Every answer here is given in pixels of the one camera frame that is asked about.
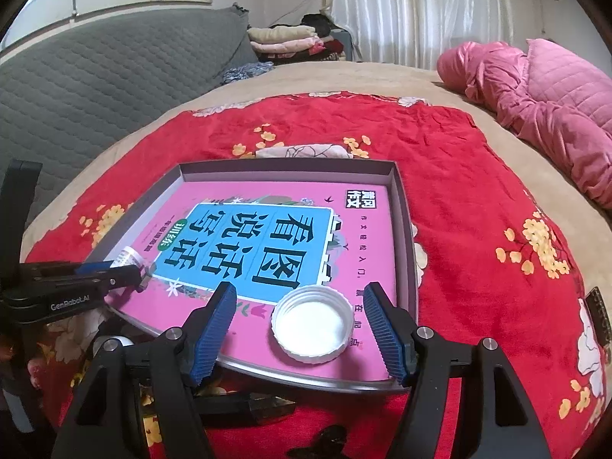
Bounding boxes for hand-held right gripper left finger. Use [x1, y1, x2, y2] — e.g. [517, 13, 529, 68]
[50, 281, 238, 459]

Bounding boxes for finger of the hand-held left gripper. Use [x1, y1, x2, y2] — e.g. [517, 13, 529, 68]
[21, 259, 120, 279]
[33, 267, 156, 299]

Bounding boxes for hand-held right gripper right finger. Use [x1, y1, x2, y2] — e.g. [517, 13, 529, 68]
[368, 282, 553, 459]

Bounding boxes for small white pill bottle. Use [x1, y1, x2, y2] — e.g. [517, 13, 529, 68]
[112, 246, 144, 269]

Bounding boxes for white bottle cap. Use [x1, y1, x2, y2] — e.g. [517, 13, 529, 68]
[271, 285, 353, 364]

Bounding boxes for grey cardboard box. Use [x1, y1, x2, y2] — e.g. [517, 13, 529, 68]
[91, 160, 419, 395]

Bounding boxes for pink book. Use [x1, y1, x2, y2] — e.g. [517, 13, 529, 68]
[107, 179, 400, 381]

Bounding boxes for red floral blanket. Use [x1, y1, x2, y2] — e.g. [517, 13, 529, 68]
[21, 93, 605, 459]

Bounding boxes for grey quilted headboard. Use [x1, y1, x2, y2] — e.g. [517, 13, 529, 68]
[0, 4, 261, 230]

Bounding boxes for blue knitted cloth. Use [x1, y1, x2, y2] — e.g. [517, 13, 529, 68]
[220, 61, 275, 84]

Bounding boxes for pink padded jacket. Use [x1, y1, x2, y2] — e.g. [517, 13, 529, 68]
[436, 41, 612, 208]

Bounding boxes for pile of folded clothes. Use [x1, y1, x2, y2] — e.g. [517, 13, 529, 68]
[246, 12, 357, 63]

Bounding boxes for white curtain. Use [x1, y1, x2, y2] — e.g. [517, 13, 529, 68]
[325, 0, 546, 68]

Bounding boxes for black keychain tag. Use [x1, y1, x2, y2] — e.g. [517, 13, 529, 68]
[584, 287, 612, 350]

